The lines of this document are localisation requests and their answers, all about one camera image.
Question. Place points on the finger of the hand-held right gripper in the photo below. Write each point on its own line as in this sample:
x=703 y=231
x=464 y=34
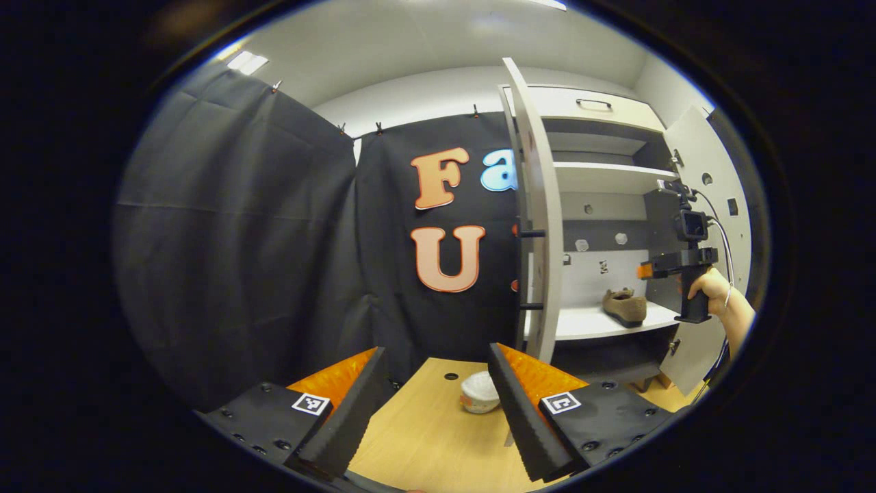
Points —
x=645 y=271

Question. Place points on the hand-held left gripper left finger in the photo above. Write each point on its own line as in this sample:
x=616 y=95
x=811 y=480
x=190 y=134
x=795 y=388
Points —
x=356 y=418

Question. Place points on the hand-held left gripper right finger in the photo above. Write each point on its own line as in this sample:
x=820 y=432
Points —
x=520 y=418

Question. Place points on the brown suede shoe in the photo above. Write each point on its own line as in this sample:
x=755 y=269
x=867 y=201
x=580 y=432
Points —
x=626 y=308

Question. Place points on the white shoe cabinet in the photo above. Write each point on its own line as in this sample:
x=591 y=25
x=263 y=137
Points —
x=602 y=178

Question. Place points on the white cabinet drawer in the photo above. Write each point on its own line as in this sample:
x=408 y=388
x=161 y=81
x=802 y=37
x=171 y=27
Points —
x=554 y=103

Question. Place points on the white ball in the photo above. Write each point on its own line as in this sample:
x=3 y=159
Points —
x=479 y=394

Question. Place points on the black backdrop cloth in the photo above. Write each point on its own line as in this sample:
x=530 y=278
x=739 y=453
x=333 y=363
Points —
x=239 y=239

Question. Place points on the ceiling light panel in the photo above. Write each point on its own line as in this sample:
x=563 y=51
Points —
x=246 y=61
x=547 y=3

